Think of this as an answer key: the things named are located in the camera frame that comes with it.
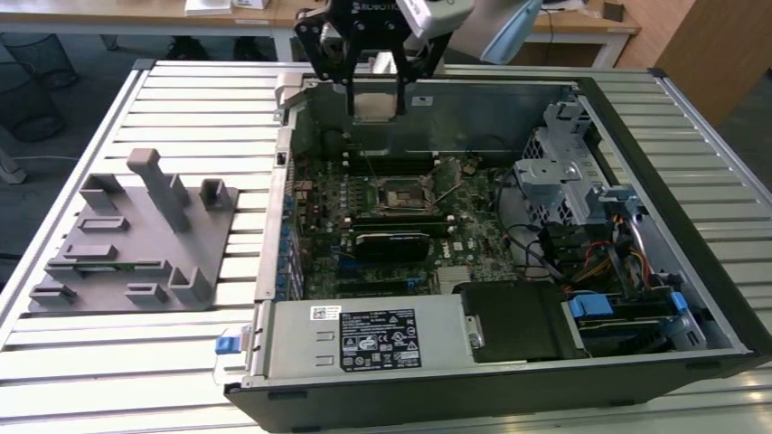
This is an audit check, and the white desk leg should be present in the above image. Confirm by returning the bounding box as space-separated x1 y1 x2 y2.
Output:
0 124 30 185

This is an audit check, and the silver CPU with green edge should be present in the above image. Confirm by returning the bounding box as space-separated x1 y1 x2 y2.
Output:
354 92 399 124

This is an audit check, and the wooden desk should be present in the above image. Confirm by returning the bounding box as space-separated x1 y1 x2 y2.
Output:
0 0 642 69

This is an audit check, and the black graphics card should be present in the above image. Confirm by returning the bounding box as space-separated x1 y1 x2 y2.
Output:
351 231 434 264

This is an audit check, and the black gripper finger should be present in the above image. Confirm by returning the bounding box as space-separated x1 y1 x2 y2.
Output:
395 33 452 117
295 11 363 117

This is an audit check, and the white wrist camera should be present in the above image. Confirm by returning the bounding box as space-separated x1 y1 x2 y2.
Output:
400 0 478 42

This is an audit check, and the grey parts rack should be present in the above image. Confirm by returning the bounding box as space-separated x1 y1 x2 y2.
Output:
27 147 243 314

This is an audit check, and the blue case latch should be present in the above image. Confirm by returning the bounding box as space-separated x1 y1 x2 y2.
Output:
215 329 244 357

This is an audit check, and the black RAM slot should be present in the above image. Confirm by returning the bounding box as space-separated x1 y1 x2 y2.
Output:
343 162 439 175
354 224 452 235
343 152 439 165
352 215 451 227

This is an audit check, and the CPU socket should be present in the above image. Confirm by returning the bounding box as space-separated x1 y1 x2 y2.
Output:
374 174 442 213

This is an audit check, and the black PC case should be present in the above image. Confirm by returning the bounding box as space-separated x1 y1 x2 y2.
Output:
222 67 772 434

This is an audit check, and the hard disk in blue carrier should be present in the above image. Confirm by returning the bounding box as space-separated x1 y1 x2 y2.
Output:
566 292 680 359

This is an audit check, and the black mesh bin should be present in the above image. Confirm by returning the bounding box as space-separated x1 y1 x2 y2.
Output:
0 61 67 142
0 32 82 90

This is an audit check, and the black expansion slot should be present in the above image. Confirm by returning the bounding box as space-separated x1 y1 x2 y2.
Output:
335 278 407 294

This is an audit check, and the silver power supply unit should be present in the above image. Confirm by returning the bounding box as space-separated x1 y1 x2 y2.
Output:
240 296 484 391

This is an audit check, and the green RAM stick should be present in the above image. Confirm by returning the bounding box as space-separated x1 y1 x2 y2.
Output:
70 263 139 275

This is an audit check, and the silver chipset heatsink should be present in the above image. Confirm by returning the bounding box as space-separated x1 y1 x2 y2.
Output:
435 265 479 287

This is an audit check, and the yellow orange wire bundle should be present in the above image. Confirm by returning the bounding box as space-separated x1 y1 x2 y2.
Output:
563 241 612 284

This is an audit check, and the green motherboard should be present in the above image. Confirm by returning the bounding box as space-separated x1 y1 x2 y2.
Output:
287 151 530 300

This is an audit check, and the wooden cabinet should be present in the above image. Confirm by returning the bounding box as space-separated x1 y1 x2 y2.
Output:
614 0 772 127

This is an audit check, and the grey case latch handle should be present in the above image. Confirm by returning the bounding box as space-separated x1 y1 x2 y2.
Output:
272 71 316 128

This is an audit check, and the silver drive cage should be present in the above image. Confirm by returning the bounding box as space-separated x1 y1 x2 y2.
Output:
512 101 644 230

